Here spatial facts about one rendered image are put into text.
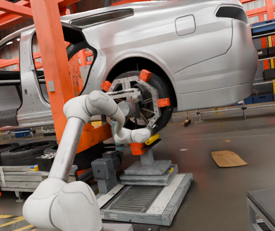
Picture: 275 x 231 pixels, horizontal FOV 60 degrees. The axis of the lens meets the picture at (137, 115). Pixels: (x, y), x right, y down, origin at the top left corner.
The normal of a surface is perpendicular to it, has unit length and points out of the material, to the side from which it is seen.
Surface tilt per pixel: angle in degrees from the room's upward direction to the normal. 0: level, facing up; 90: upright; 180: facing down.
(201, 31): 90
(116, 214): 90
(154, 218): 90
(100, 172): 90
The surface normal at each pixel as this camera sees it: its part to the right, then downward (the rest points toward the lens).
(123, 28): -0.43, 0.00
